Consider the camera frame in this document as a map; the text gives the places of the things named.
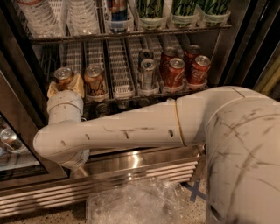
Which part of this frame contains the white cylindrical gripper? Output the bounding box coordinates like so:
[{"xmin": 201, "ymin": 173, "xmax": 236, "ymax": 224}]
[{"xmin": 47, "ymin": 74, "xmax": 85, "ymax": 124}]

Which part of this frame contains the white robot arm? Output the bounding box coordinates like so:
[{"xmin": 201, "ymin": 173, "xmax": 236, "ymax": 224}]
[{"xmin": 33, "ymin": 86, "xmax": 280, "ymax": 224}]

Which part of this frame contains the fridge glass door left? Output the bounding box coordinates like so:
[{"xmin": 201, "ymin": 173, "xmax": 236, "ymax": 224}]
[{"xmin": 0, "ymin": 73, "xmax": 67, "ymax": 190}]

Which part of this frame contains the fridge glass door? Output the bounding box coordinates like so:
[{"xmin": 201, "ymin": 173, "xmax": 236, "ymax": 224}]
[
  {"xmin": 0, "ymin": 73, "xmax": 67, "ymax": 190},
  {"xmin": 216, "ymin": 0, "xmax": 280, "ymax": 89}
]

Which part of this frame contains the blue pepsi can rear left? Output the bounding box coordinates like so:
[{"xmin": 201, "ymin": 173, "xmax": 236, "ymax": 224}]
[{"xmin": 117, "ymin": 101, "xmax": 130, "ymax": 109}]

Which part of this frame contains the blue pepsi can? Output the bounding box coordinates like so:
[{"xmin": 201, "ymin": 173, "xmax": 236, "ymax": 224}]
[
  {"xmin": 117, "ymin": 101, "xmax": 130, "ymax": 109},
  {"xmin": 138, "ymin": 99, "xmax": 151, "ymax": 107}
]

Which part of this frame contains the blue pepsi can rear right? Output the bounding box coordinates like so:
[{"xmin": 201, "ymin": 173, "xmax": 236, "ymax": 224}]
[{"xmin": 138, "ymin": 99, "xmax": 151, "ymax": 107}]

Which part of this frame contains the silver can front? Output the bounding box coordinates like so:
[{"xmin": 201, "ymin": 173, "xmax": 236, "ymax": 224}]
[{"xmin": 140, "ymin": 59, "xmax": 156, "ymax": 90}]

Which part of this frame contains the blue orange tall can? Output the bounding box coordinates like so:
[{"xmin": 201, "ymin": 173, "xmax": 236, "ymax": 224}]
[{"xmin": 107, "ymin": 0, "xmax": 128, "ymax": 33}]

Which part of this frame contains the steel fridge base grille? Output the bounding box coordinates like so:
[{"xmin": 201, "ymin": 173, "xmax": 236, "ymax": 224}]
[{"xmin": 0, "ymin": 145, "xmax": 206, "ymax": 219}]

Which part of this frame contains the red cola can rear left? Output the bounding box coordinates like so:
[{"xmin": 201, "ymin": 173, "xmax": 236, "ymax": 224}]
[{"xmin": 159, "ymin": 46, "xmax": 179, "ymax": 81}]

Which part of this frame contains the red cola can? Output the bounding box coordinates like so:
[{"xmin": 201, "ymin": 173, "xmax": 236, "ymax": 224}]
[
  {"xmin": 187, "ymin": 55, "xmax": 211, "ymax": 85},
  {"xmin": 164, "ymin": 58, "xmax": 185, "ymax": 88},
  {"xmin": 184, "ymin": 45, "xmax": 201, "ymax": 76},
  {"xmin": 159, "ymin": 46, "xmax": 179, "ymax": 81}
]

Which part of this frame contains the red cola can front left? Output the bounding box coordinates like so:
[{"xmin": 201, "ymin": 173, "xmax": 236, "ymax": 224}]
[{"xmin": 164, "ymin": 58, "xmax": 185, "ymax": 88}]

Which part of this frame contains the green tall can left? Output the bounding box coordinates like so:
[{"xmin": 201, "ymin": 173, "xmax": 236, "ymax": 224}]
[{"xmin": 135, "ymin": 0, "xmax": 164, "ymax": 30}]

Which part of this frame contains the red cola can rear right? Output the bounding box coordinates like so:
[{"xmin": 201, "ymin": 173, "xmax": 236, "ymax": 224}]
[{"xmin": 184, "ymin": 45, "xmax": 201, "ymax": 76}]

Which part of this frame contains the red cola can front right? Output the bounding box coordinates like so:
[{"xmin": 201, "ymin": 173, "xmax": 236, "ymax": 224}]
[{"xmin": 187, "ymin": 55, "xmax": 211, "ymax": 85}]

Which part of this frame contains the green tall can middle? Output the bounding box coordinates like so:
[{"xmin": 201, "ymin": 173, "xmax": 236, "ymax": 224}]
[{"xmin": 171, "ymin": 0, "xmax": 197, "ymax": 28}]

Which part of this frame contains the fridge glass door right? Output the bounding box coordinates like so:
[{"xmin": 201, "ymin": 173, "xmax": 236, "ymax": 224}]
[{"xmin": 216, "ymin": 0, "xmax": 280, "ymax": 89}]

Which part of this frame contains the clear water bottle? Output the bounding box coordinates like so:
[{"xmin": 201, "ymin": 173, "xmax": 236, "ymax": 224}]
[
  {"xmin": 16, "ymin": 0, "xmax": 63, "ymax": 39},
  {"xmin": 66, "ymin": 0, "xmax": 99, "ymax": 36}
]

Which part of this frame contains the clear water bottle left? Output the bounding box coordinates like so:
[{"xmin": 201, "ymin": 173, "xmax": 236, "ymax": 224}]
[{"xmin": 16, "ymin": 0, "xmax": 63, "ymax": 39}]

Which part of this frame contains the clear plastic bin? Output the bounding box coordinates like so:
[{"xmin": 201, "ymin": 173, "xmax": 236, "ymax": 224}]
[{"xmin": 86, "ymin": 178, "xmax": 184, "ymax": 224}]

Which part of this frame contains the blue tape cross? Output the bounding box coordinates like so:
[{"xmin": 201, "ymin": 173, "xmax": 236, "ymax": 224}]
[{"xmin": 181, "ymin": 179, "xmax": 207, "ymax": 202}]

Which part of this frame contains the middle wire shelf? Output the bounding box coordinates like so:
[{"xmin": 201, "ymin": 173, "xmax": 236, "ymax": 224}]
[{"xmin": 85, "ymin": 87, "xmax": 206, "ymax": 111}]

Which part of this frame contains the wire shelf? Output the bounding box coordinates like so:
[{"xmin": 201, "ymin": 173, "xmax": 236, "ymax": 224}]
[
  {"xmin": 29, "ymin": 24, "xmax": 232, "ymax": 45},
  {"xmin": 85, "ymin": 87, "xmax": 206, "ymax": 111}
]

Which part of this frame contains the top wire shelf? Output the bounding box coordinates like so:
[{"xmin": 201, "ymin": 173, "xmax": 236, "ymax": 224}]
[{"xmin": 29, "ymin": 24, "xmax": 232, "ymax": 45}]

